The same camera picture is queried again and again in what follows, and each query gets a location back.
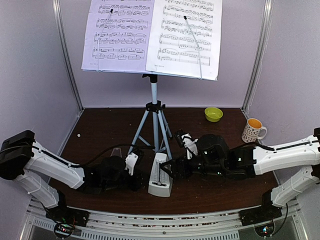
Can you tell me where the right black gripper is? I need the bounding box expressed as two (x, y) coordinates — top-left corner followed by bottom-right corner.
(159, 153), (226, 182)

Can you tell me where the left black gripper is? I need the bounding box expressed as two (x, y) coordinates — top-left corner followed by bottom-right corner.
(102, 167), (151, 192)

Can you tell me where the grey metronome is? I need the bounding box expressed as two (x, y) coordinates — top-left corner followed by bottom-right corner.
(148, 152), (173, 198)

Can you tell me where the clear metronome front cover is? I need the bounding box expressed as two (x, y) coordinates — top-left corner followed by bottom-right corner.
(110, 147), (123, 159)

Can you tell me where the light blue music stand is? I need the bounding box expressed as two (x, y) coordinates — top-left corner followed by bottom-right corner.
(80, 71), (211, 150)

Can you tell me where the white sheet music page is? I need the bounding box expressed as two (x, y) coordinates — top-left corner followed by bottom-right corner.
(145, 0), (223, 81)

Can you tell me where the purple sheet music page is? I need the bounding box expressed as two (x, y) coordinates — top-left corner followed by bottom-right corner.
(81, 0), (154, 73)

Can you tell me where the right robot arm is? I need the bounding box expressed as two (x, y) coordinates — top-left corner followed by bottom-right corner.
(159, 128), (320, 221)

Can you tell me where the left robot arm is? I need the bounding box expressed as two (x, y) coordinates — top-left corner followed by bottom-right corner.
(0, 130), (154, 222)

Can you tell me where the yellow-green bowl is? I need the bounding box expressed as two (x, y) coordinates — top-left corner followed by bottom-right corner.
(204, 107), (224, 123)

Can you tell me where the patterned white mug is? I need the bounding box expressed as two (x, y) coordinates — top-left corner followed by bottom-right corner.
(241, 118), (268, 143)

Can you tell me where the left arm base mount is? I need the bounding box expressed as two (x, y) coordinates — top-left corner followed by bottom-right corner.
(45, 207), (90, 227)

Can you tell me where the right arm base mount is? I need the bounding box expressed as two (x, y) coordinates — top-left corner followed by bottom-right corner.
(238, 207), (282, 227)

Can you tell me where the aluminium front rail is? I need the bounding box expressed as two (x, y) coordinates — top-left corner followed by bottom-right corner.
(21, 196), (310, 240)

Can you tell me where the right aluminium corner post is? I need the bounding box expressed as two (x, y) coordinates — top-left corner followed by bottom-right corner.
(242, 0), (274, 117)

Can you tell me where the aluminium corner post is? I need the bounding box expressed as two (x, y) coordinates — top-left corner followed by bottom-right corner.
(52, 0), (84, 113)
(242, 0), (274, 117)

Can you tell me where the left aluminium corner post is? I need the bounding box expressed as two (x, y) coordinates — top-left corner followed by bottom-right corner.
(52, 0), (84, 113)

